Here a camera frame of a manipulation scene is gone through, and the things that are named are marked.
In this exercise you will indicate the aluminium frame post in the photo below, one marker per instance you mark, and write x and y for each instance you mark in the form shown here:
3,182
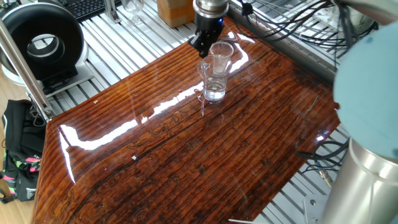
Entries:
21,68
112,12

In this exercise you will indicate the black backpack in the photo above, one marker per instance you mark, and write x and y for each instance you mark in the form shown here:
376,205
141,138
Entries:
21,130

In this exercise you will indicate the black round duct fan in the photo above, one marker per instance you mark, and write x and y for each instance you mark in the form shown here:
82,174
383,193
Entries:
18,28

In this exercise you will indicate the black keyboard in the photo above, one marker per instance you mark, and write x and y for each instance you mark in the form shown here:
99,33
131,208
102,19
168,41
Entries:
87,7

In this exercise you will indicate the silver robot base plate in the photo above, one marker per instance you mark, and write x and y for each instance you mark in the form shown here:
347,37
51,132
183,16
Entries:
312,208

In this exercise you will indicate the clear plain plastic cup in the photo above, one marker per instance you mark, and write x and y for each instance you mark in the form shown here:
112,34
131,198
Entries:
221,49

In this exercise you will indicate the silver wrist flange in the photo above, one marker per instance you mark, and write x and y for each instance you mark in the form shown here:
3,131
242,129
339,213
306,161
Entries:
211,7

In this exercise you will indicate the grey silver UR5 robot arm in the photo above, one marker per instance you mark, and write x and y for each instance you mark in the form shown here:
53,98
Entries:
367,93

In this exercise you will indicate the glossy wood grain board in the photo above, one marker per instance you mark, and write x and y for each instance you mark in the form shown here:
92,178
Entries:
186,174

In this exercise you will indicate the clear stemmed wine glass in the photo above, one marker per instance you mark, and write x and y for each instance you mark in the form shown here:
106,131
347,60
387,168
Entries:
133,6

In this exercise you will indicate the brown cardboard box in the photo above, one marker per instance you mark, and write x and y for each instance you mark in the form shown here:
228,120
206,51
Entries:
174,12

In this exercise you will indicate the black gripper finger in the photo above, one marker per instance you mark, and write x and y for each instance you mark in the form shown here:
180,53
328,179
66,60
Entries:
199,42
214,38

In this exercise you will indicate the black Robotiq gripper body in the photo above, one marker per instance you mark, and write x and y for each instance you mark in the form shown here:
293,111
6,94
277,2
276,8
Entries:
208,25

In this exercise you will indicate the aluminium table rail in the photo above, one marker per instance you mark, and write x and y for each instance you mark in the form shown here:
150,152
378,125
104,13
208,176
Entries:
295,59

